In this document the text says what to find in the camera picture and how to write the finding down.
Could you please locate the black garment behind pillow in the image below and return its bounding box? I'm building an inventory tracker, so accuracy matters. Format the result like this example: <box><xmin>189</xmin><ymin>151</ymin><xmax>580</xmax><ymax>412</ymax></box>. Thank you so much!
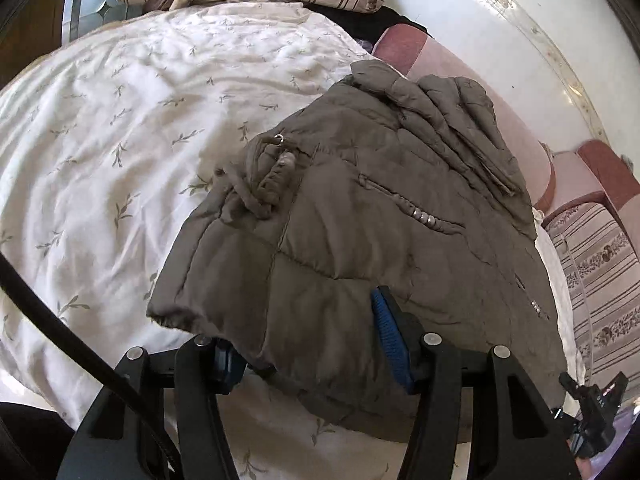
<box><xmin>304</xmin><ymin>3</ymin><xmax>427</xmax><ymax>52</ymax></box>

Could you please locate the black cable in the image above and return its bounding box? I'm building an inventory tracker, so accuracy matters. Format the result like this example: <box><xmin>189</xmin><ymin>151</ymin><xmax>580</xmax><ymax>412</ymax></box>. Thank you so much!
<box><xmin>0</xmin><ymin>251</ymin><xmax>181</xmax><ymax>480</ymax></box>

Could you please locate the stained glass window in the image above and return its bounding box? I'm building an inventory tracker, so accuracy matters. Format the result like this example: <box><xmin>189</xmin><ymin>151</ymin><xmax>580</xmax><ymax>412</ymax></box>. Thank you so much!
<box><xmin>62</xmin><ymin>0</ymin><xmax>142</xmax><ymax>46</ymax></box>

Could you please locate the olive quilted hooded jacket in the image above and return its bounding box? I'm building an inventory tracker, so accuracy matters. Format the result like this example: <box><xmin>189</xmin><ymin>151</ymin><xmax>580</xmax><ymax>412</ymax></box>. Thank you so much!
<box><xmin>146</xmin><ymin>60</ymin><xmax>566</xmax><ymax>442</ymax></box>

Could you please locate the pink padded headboard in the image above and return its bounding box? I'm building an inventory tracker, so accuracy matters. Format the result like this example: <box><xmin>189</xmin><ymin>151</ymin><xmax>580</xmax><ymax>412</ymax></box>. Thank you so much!
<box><xmin>373</xmin><ymin>24</ymin><xmax>639</xmax><ymax>248</ymax></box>

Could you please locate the white floral bed quilt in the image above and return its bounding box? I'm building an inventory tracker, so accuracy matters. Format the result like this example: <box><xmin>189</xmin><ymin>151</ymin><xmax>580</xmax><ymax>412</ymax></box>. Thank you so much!
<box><xmin>0</xmin><ymin>0</ymin><xmax>586</xmax><ymax>480</ymax></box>

